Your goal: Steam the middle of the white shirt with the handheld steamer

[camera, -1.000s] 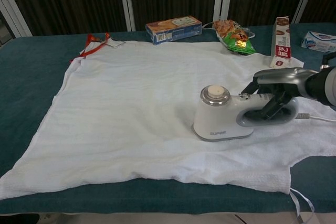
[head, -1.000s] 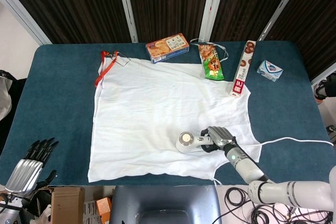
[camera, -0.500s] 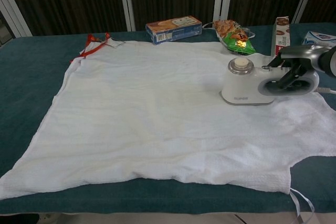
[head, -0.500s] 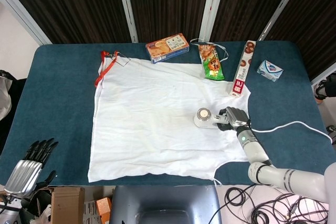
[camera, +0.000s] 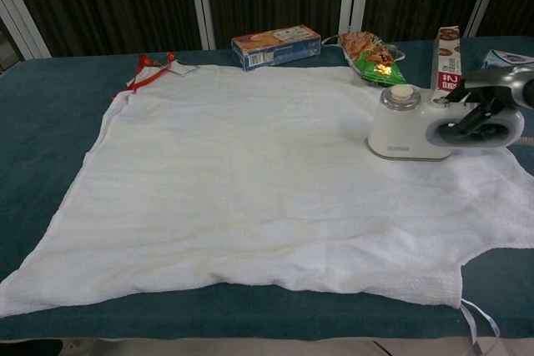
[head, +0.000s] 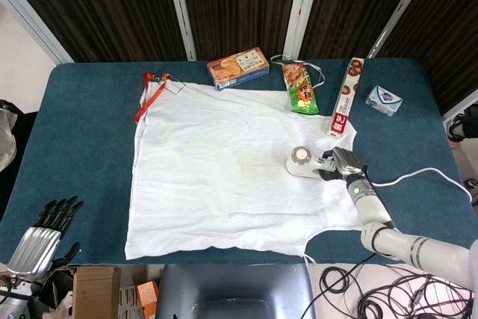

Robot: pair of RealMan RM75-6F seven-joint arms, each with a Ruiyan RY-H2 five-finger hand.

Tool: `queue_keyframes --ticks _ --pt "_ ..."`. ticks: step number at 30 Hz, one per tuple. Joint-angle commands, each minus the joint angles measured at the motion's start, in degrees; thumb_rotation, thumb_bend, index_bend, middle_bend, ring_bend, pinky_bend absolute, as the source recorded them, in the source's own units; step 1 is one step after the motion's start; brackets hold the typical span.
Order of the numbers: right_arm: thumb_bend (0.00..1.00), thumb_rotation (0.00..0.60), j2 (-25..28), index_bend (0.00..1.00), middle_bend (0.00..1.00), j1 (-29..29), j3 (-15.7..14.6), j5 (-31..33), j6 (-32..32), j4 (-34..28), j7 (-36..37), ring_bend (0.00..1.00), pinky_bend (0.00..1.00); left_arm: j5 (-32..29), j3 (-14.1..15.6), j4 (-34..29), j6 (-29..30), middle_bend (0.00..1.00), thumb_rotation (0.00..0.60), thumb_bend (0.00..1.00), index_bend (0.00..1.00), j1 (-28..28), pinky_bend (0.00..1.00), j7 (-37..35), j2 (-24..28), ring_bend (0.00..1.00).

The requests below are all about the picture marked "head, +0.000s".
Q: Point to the blue white soap box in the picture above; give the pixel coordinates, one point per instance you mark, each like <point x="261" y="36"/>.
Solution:
<point x="384" y="100"/>

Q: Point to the white partition frame post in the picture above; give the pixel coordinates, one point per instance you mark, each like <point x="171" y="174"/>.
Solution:
<point x="37" y="24"/>
<point x="298" y="9"/>
<point x="396" y="9"/>
<point x="181" y="9"/>

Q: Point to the blue orange biscuit box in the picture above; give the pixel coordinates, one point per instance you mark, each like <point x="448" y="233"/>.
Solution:
<point x="237" y="68"/>

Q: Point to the tall white cookie box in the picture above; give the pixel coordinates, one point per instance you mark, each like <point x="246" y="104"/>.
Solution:
<point x="345" y="102"/>

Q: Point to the grey white ribbon loop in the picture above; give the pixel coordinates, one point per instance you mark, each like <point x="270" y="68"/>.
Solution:
<point x="275" y="58"/>

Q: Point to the white printed carton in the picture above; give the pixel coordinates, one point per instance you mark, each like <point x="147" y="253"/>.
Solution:
<point x="128" y="302"/>

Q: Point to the dark bundle with white cloth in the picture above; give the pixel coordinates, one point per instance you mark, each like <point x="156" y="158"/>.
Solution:
<point x="7" y="128"/>

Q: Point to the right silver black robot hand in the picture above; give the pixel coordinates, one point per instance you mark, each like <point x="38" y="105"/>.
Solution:
<point x="345" y="162"/>

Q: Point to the white cloth garment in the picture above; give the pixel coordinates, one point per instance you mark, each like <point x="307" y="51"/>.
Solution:
<point x="224" y="166"/>

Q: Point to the brown cardboard box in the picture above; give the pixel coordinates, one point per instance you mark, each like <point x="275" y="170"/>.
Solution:
<point x="95" y="293"/>

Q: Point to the green snack bag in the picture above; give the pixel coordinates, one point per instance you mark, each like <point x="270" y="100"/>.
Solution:
<point x="302" y="91"/>

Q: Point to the white drawstring cord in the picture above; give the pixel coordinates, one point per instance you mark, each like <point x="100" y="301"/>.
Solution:
<point x="308" y="258"/>

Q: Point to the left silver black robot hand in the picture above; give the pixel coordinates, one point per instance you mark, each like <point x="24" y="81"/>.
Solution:
<point x="33" y="251"/>

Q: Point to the teal table cover cloth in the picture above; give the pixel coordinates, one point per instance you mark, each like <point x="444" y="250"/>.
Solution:
<point x="82" y="147"/>

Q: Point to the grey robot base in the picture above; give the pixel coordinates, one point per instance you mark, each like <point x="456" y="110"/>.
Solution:
<point x="231" y="293"/>

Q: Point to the small orange box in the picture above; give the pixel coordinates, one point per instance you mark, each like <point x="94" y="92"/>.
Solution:
<point x="147" y="296"/>

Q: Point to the white round device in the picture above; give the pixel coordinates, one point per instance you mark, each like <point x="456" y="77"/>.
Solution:
<point x="298" y="164"/>

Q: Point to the black orange device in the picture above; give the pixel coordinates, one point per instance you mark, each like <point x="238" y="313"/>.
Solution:
<point x="463" y="124"/>

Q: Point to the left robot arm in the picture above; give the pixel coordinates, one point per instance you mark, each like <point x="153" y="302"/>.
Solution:
<point x="15" y="296"/>

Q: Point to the dark ribbed partition panel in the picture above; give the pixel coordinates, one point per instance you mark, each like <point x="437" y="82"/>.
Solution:
<point x="343" y="5"/>
<point x="242" y="5"/>
<point x="112" y="9"/>
<point x="448" y="27"/>

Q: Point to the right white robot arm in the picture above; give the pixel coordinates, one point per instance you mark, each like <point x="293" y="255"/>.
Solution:
<point x="369" y="203"/>

